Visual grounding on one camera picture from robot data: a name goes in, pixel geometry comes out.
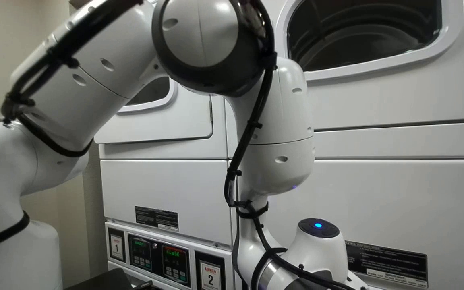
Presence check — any white laundry machine door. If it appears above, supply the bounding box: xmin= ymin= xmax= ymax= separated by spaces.
xmin=94 ymin=76 xmax=215 ymax=145
xmin=225 ymin=0 xmax=464 ymax=132

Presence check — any white stacked laundry machine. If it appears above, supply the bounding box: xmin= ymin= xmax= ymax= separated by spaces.
xmin=224 ymin=0 xmax=464 ymax=290
xmin=94 ymin=76 xmax=237 ymax=290

